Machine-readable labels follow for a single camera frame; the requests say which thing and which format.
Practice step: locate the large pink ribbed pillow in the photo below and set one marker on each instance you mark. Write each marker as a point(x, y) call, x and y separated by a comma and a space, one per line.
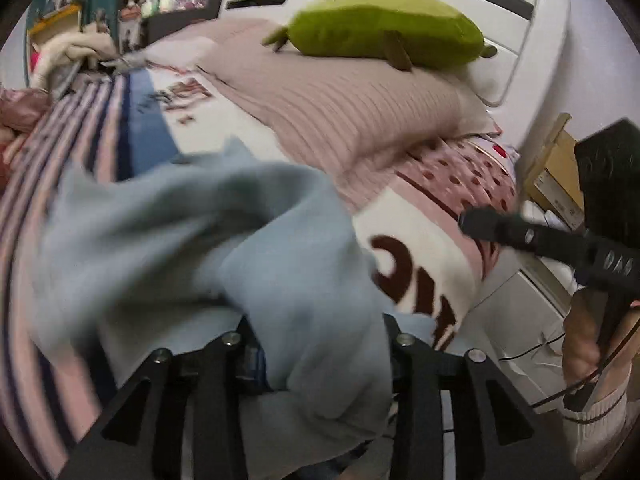
point(340, 110)

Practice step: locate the light blue garment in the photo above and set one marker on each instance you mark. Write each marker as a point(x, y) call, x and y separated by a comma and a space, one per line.
point(210, 250)

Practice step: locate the cardboard box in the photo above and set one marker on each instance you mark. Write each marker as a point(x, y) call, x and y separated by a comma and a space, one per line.
point(555, 175)

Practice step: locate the small pink pillow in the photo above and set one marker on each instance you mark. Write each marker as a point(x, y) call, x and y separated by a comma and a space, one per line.
point(200, 42)

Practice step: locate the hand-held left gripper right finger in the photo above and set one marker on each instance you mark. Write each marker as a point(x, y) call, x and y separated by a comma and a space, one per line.
point(407, 360)

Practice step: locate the person's right hand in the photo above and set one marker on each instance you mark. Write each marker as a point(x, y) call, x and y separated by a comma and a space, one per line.
point(580, 340)

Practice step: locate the white bedside cabinet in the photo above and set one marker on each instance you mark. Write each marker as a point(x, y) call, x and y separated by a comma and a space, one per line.
point(515, 320)

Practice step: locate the pink plaid cloth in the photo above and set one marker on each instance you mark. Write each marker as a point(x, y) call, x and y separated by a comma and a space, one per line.
point(20, 110)

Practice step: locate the white comforter pile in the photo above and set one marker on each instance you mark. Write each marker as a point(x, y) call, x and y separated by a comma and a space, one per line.
point(65, 55)

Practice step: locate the yellow shelf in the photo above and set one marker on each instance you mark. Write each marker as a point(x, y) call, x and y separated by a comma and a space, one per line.
point(52, 17)

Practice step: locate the striped lettered fleece blanket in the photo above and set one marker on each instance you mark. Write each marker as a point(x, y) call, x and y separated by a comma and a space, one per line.
point(440, 260)

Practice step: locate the person's right forearm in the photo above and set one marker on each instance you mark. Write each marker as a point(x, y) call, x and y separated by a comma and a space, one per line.
point(600, 430)

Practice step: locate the green avocado plush toy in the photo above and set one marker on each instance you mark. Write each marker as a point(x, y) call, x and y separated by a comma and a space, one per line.
point(380, 30)

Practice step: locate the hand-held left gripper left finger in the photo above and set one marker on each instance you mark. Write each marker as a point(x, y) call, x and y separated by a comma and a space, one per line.
point(230, 360)

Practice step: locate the dark desk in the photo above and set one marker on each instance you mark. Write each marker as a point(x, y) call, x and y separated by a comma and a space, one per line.
point(175, 25)

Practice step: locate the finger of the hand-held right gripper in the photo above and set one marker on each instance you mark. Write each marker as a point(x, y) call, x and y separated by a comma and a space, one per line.
point(520, 234)

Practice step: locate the doll head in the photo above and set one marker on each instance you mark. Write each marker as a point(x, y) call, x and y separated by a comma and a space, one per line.
point(132, 0)

